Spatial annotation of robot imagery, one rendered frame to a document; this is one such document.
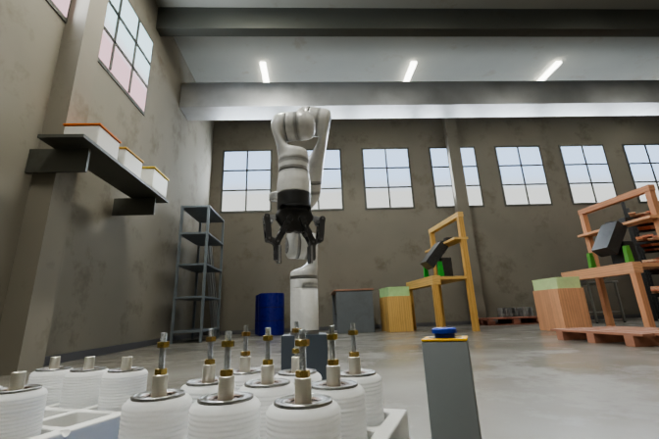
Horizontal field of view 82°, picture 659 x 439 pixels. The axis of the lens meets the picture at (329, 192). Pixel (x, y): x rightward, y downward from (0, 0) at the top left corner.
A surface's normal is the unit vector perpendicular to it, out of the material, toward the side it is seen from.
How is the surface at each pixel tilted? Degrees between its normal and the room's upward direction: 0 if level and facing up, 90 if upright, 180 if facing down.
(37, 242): 90
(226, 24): 90
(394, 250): 90
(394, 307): 90
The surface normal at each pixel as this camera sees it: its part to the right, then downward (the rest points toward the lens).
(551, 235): 0.04, -0.31
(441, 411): -0.35, -0.28
